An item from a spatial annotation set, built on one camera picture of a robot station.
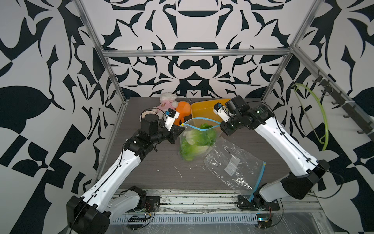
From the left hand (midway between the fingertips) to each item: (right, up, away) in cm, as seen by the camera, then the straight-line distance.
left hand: (182, 125), depth 72 cm
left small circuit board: (-22, -48, 0) cm, 53 cm away
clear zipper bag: (+5, +1, -4) cm, 6 cm away
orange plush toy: (+1, +9, +33) cm, 34 cm away
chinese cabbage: (+3, -15, +10) cm, 18 cm away
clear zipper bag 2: (+30, -25, +13) cm, 42 cm away
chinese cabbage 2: (+12, -6, +1) cm, 13 cm away
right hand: (+20, 0, +2) cm, 20 cm away
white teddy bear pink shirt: (-13, +15, +36) cm, 41 cm away
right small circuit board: (+39, -46, -1) cm, 60 cm away
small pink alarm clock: (-27, +7, +38) cm, 47 cm away
